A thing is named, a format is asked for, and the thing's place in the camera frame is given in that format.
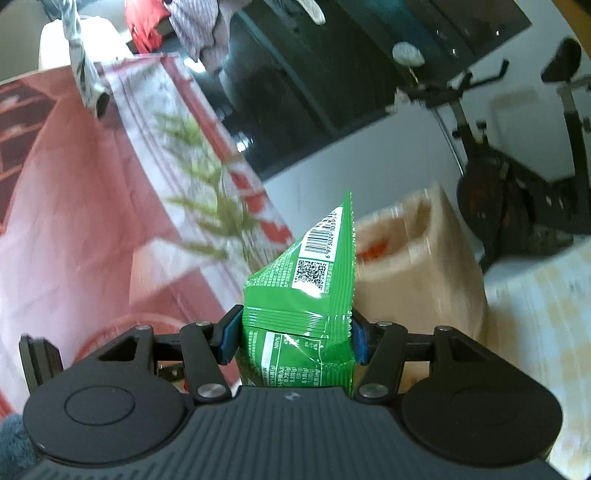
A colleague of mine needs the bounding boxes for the cardboard box with plastic liner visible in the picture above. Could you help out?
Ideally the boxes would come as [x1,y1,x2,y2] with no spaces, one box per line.
[353,184,489,395]

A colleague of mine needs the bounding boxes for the dark window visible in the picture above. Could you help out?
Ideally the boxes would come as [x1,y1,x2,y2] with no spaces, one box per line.
[222,0,532,181]

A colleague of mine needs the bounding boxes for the patterned white hanging cloth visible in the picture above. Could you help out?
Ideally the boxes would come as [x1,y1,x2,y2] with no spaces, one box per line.
[60,0,112,118]

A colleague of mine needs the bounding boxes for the striped hanging garment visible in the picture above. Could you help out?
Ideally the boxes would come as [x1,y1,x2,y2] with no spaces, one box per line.
[164,0,232,70]

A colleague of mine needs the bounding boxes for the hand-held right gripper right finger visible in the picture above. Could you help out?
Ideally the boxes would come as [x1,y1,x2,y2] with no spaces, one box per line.
[351,308,522,406]

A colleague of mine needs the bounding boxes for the red hanging garment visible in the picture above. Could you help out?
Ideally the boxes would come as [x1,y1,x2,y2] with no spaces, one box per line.
[124,0,171,54]

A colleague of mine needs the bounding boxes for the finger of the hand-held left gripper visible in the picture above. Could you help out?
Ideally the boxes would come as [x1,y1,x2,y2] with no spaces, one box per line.
[18,335,64,395]

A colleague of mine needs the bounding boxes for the green snack bag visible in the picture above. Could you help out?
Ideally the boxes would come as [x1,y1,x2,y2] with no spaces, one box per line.
[235,190,357,400]

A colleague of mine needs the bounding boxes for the grey fleece clothing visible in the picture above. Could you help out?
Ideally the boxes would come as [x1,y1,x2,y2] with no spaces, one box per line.
[0,413,40,480]

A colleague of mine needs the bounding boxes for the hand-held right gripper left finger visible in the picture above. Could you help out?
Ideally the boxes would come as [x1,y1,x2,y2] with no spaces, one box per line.
[69,305,244,404]

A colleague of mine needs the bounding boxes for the white hanging garment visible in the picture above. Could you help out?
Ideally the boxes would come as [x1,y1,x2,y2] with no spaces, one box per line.
[295,0,326,26]

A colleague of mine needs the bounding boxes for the black exercise bike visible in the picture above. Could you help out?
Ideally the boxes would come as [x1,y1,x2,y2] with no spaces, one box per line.
[402,38,591,273]

